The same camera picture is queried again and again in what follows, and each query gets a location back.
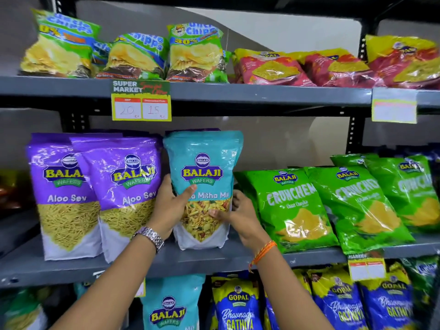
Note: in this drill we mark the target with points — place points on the silver metal wristwatch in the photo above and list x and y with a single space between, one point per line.
151 237

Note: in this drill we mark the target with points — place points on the red yellow snack packet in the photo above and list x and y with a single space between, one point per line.
271 70
340 70
405 63

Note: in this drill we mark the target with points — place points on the bright green chips packet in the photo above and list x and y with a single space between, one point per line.
361 206
409 192
292 209
349 159

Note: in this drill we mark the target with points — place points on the person's right thumb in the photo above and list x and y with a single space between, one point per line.
221 214

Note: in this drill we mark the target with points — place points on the yellow green price tag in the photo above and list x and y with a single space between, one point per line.
141 99

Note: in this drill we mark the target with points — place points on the small yellow red price tag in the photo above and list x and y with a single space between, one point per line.
366 268

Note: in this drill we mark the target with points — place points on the dark red snack packet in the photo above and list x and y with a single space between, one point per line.
8 188

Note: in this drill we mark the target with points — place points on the person's left thumb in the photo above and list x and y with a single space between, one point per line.
185 199

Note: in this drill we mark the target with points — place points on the white shelf label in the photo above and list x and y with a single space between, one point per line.
141 290

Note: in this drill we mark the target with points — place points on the person's right hand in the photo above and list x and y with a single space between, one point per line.
245 223

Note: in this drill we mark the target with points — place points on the grey metal shelf rack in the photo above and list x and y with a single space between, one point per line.
240 94

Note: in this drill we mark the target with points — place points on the dark blue snack packet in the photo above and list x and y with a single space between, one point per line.
422 151

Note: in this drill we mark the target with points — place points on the person's left hand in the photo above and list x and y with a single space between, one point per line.
165 213

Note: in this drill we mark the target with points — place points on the teal snack mix pouch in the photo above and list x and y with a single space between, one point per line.
202 158

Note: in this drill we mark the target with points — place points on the green blue snack packet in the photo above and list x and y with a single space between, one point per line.
422 278

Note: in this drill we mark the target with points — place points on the green yellow chips packet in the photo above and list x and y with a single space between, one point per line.
58 48
99 53
137 56
196 53

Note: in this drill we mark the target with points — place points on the pale yellow price tag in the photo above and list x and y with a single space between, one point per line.
393 106

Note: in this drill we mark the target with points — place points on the green yellow snack packet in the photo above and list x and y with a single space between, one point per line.
20 311

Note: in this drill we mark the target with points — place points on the person's right forearm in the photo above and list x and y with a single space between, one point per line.
288 292

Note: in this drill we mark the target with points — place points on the blue yellow snack packet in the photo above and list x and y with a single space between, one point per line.
338 300
237 305
388 302
271 311

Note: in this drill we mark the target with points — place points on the purple sev snack pouch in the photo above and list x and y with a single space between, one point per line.
55 209
123 188

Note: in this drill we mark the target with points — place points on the person's left forearm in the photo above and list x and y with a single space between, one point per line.
110 288

